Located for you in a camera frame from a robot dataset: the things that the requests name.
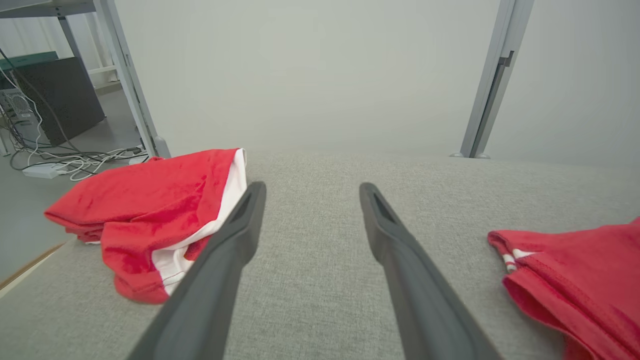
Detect grey metal table frame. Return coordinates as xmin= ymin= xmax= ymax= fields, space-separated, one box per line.
xmin=0 ymin=0 xmax=97 ymax=63

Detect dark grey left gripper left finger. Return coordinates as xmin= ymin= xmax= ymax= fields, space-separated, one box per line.
xmin=125 ymin=181 xmax=268 ymax=360

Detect red shorts with white trim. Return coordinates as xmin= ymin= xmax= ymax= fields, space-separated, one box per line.
xmin=44 ymin=148 xmax=249 ymax=305

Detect grey slanted partition end post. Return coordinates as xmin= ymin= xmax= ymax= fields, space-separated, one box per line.
xmin=94 ymin=0 xmax=172 ymax=159

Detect red basketball jersey number 23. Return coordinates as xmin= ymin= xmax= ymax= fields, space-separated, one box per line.
xmin=487 ymin=216 xmax=640 ymax=360

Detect green board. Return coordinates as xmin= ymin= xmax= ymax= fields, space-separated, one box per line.
xmin=0 ymin=51 xmax=59 ymax=71

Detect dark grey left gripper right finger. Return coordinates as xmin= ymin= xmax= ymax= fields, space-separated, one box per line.
xmin=358 ymin=182 xmax=504 ymax=360

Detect dark grey panel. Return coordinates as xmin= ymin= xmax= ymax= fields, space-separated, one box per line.
xmin=14 ymin=56 xmax=106 ymax=146

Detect grey partition post with feet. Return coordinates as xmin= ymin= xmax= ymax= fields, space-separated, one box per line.
xmin=450 ymin=0 xmax=536 ymax=160

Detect grey computer tower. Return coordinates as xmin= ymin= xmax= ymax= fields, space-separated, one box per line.
xmin=0 ymin=89 xmax=40 ymax=147

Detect white power strip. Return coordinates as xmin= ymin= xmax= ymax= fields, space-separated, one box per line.
xmin=22 ymin=162 xmax=62 ymax=180

